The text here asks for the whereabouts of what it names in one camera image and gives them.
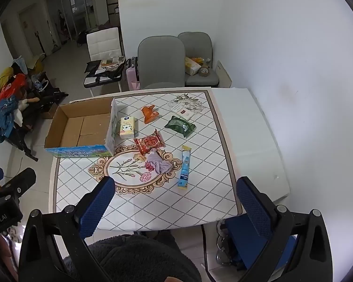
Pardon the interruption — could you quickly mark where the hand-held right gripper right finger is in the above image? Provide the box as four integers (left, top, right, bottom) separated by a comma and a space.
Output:
236, 176, 333, 282

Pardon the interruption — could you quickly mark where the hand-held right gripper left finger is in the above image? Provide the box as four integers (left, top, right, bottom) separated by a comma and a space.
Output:
18, 176, 118, 282

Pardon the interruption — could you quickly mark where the cardboard box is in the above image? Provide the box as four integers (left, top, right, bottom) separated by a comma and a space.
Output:
44, 96, 119, 158

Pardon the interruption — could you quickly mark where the purple cloth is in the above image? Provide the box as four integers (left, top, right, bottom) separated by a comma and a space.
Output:
145, 149, 172, 174

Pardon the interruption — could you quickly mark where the blue and yellow tube packet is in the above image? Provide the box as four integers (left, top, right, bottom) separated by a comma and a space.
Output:
177, 145, 193, 189

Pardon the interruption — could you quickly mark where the red snack packet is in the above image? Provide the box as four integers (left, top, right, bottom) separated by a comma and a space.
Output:
133, 129, 165, 156

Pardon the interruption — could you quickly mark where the white carton box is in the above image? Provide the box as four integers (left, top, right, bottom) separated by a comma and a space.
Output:
118, 116, 138, 139

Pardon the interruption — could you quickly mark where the orange snack packet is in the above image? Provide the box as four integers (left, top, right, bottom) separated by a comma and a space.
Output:
141, 105, 160, 124

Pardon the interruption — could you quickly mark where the green snack packet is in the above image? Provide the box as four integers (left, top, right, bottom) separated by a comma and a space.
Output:
164, 115, 196, 138

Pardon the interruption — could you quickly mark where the white packet with red label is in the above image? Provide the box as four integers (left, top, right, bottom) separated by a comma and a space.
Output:
171, 103, 196, 121

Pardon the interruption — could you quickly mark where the floral checked tablecloth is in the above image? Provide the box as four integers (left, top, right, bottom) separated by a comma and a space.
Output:
52, 87, 244, 232

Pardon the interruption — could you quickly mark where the person's dark fleece clothing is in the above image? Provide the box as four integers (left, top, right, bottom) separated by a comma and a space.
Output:
63, 234, 202, 282

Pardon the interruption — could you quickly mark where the pile of colourful clothes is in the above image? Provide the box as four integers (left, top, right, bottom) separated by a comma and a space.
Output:
0, 56, 28, 144

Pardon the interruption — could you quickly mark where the white table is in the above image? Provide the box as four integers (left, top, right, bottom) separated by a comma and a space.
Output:
48, 86, 290, 232

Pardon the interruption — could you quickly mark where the pile of clothes on rack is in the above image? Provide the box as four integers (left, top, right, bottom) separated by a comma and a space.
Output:
6, 76, 69, 162

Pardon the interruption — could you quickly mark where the pink suitcase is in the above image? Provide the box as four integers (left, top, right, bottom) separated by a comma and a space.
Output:
125, 56, 141, 92

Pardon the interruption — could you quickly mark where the black bag with papers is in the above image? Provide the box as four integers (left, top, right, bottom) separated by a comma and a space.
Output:
84, 56, 125, 80

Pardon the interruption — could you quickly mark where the wooden door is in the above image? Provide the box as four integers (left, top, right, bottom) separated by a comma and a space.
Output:
18, 6, 44, 56

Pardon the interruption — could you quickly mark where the white padded chair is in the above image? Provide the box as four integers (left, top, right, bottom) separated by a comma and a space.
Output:
84, 27, 125, 97

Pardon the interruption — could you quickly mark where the grey office chair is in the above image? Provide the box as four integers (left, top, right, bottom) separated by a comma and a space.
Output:
177, 32, 220, 87
137, 36, 186, 90

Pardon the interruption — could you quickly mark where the glass sliding door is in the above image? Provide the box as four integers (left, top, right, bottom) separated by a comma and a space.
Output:
45, 0, 97, 44

